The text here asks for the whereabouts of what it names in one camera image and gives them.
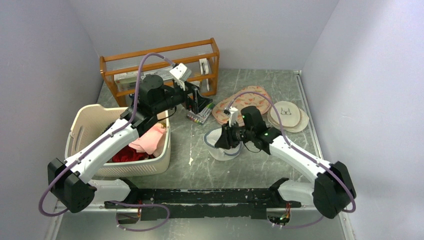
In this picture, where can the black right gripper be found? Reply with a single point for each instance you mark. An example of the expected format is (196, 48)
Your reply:
(226, 140)

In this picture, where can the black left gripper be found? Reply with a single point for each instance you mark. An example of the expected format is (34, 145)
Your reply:
(188, 89)

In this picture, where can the white mesh laundry bag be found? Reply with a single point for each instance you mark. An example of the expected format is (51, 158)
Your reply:
(220, 154)

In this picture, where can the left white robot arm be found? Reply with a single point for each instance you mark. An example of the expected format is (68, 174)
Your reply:
(70, 180)

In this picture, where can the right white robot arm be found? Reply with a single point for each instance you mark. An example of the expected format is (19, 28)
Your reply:
(330, 188)

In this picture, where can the peach patterned laundry bag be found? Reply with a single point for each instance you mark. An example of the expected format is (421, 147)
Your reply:
(242, 100)

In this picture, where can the cream round laundry bag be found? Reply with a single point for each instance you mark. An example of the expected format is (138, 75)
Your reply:
(294, 119)

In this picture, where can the cream plastic laundry basket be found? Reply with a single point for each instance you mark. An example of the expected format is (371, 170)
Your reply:
(92, 120)

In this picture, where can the pack of coloured markers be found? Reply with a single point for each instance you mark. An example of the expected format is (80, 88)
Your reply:
(201, 117)

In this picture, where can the white upright box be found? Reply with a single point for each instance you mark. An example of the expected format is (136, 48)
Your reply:
(204, 70)

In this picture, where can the pink cloth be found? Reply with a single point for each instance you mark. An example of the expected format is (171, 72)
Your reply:
(152, 142)

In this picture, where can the white box on shelf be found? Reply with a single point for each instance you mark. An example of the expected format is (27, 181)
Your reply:
(125, 81)

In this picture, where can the red cloth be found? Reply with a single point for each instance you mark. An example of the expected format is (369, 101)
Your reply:
(128, 154)

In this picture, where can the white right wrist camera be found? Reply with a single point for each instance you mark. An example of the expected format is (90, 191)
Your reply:
(232, 114)

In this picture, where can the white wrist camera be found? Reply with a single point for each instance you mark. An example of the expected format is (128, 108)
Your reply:
(232, 114)
(180, 72)

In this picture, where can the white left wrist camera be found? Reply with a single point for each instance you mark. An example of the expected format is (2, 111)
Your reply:
(180, 72)

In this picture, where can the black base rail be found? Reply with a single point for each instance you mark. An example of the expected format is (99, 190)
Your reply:
(200, 203)

